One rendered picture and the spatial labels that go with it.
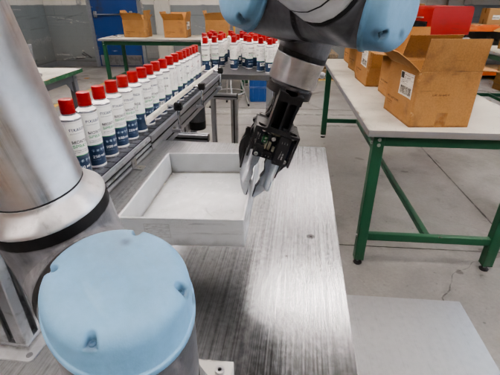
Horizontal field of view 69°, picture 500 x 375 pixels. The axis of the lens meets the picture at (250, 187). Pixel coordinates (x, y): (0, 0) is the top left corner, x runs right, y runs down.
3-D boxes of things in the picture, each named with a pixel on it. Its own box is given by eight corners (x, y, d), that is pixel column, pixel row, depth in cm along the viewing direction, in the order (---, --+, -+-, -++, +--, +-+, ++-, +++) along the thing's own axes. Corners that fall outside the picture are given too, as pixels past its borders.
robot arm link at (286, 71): (276, 46, 57) (324, 63, 58) (266, 74, 59) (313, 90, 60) (278, 52, 51) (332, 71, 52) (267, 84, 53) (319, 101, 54)
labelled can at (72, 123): (79, 172, 97) (61, 95, 88) (97, 173, 97) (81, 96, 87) (68, 181, 93) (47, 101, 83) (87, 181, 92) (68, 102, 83)
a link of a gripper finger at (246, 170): (228, 202, 62) (246, 155, 58) (231, 186, 68) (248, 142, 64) (245, 207, 63) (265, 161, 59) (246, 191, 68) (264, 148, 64)
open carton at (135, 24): (118, 37, 547) (114, 10, 530) (132, 35, 589) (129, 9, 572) (144, 38, 542) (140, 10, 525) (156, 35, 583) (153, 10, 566)
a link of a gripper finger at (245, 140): (231, 164, 64) (248, 119, 60) (232, 161, 65) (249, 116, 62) (257, 173, 65) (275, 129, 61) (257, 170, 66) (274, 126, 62)
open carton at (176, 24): (159, 38, 544) (156, 10, 527) (168, 35, 581) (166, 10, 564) (187, 38, 539) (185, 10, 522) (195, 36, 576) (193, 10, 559)
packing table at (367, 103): (315, 135, 390) (322, 58, 355) (392, 137, 384) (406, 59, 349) (347, 268, 196) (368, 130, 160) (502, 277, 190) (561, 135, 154)
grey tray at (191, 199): (171, 172, 83) (167, 152, 80) (258, 173, 81) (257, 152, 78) (123, 243, 59) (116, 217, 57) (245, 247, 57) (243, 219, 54)
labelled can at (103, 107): (106, 152, 111) (92, 83, 101) (122, 152, 110) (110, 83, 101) (97, 158, 106) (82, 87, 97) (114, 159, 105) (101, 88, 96)
